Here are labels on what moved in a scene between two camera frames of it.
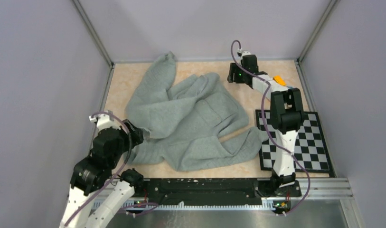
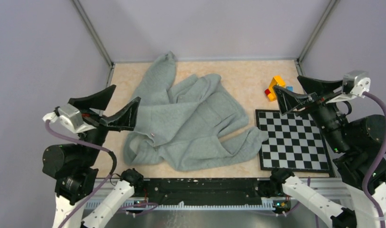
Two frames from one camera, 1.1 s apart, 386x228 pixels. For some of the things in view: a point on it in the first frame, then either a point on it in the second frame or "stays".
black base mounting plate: [170, 191] stays
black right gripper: [231, 77] → [287, 100]
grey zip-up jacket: [196, 125] stays
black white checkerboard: [312, 155] stays
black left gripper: [136, 136] → [127, 118]
